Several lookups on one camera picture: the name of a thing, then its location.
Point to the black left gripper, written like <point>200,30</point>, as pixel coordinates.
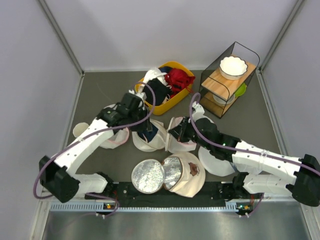
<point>145,126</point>

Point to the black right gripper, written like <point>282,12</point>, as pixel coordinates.
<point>179,131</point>

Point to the beige mesh bag with glasses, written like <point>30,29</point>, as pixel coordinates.
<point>158,142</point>

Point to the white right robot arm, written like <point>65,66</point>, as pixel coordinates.
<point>293,176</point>

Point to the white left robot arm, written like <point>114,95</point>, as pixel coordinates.
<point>58,174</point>

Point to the pink trimmed bag centre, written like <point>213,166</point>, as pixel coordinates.
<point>171,144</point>

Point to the pink trimmed bag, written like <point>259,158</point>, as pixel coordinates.
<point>171,144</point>
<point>120,138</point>

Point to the pink trimmed bag left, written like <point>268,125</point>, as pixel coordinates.
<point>120,138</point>

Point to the dark blue bra in bag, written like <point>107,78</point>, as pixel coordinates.
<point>147,135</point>

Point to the black bra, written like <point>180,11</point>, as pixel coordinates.
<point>162,92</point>

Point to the beige foil lined bear bag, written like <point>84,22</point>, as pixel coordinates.
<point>181,173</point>

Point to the white bra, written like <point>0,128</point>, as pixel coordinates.
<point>155,75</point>

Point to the grey trimmed white mesh bag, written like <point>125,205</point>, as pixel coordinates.
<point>214,166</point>

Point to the red bra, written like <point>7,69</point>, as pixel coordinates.
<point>179,80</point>

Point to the yellow plastic basket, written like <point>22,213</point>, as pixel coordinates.
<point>167,104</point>

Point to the green plastic bowl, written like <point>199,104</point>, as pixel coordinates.
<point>241,90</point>

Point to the white scalloped bowl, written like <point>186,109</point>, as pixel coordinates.
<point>232,67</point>

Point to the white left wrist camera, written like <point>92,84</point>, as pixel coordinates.
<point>136,98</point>

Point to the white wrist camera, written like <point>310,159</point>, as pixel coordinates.
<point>136,98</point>
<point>197,112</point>

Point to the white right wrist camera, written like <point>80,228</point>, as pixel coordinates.
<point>197,112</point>

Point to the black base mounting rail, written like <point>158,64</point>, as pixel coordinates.
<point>212,194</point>

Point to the black wire shelf rack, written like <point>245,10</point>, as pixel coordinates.
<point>212,82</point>

